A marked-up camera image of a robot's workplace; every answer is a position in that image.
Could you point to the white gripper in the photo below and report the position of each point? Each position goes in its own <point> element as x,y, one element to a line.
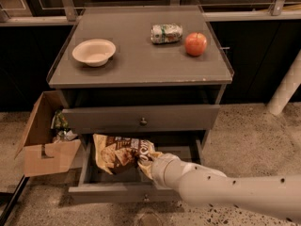
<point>161,168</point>

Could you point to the brown chip bag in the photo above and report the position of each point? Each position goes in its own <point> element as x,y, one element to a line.
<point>114,155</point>

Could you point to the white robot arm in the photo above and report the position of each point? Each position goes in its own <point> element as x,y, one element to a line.
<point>254,162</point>

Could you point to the closed grey top drawer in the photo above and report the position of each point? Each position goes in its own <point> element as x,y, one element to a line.
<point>146,118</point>

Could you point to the open grey middle drawer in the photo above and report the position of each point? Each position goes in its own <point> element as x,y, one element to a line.
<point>132,185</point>

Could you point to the grey drawer cabinet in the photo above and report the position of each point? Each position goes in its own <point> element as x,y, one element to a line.
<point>140,72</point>

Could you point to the crumpled clear wrapper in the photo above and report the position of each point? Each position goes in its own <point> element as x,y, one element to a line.
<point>64,136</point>

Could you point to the green snack packet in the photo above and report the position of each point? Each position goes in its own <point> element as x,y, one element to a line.
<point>59,122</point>

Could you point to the brown cardboard box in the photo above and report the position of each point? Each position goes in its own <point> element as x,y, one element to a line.
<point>41,155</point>

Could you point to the red apple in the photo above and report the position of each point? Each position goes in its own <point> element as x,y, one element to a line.
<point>195,44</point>

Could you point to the green white soda can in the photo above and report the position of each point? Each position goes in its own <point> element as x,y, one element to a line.
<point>165,33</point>

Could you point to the white paper bowl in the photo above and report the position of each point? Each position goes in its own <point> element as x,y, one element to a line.
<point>94,53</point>

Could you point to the metal window frame rail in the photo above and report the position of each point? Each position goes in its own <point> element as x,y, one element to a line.
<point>60,12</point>

